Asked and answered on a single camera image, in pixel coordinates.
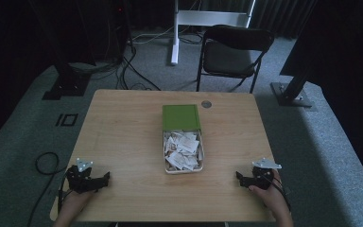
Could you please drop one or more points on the white metal stand frame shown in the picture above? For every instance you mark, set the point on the white metal stand frame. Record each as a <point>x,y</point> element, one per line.
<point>182,17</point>

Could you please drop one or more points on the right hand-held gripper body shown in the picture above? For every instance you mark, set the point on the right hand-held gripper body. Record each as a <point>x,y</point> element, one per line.
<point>263,176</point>

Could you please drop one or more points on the person's left hand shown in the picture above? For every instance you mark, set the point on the person's left hand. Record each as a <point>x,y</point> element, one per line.
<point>75,201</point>

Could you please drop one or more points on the person's right hand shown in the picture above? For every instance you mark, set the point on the person's right hand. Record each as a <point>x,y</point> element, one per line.
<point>271,197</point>

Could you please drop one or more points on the dark curtain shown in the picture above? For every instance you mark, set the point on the dark curtain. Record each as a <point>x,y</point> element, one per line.
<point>280,15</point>

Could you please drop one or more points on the white box with green lid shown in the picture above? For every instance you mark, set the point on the white box with green lid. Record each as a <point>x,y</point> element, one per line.
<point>181,117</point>

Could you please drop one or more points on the grey round table grommet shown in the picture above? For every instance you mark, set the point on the grey round table grommet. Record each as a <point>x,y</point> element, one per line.
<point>206,104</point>

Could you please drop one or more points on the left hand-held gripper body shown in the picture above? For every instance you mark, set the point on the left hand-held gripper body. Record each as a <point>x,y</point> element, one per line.
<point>79,181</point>

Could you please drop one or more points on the black metal stand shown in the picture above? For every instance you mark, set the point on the black metal stand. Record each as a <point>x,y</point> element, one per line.
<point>67,80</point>
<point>293,88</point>

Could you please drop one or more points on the pile of white paper packets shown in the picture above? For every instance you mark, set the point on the pile of white paper packets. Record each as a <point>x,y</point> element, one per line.
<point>182,150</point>

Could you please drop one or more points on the black folding chair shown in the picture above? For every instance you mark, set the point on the black folding chair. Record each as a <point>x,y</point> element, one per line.
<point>230,56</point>

